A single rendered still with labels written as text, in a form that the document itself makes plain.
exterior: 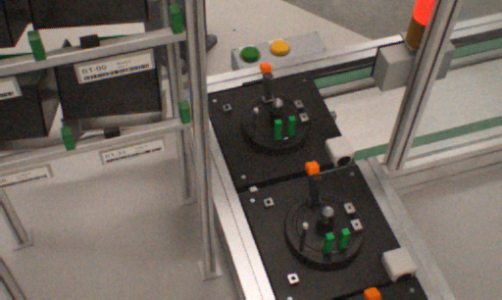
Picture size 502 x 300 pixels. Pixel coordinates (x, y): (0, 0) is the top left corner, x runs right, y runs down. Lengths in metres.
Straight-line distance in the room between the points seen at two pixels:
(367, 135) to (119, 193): 0.53
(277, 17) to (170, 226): 0.67
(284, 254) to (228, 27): 0.72
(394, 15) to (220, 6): 1.50
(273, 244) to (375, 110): 0.43
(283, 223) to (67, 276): 0.42
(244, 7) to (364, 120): 0.50
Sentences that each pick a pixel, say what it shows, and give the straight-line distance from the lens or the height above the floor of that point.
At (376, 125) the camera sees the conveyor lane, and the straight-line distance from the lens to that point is 1.39.
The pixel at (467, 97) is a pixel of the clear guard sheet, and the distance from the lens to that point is 1.20.
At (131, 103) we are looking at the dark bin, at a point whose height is 1.32.
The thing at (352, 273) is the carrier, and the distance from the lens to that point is 1.13.
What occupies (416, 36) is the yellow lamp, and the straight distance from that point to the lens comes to 1.04.
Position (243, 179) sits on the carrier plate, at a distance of 1.21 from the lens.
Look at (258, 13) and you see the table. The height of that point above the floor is 0.86.
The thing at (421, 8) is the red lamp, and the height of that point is 1.34.
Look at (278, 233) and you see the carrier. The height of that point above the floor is 0.97.
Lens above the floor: 1.97
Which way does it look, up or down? 51 degrees down
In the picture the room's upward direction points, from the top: 2 degrees clockwise
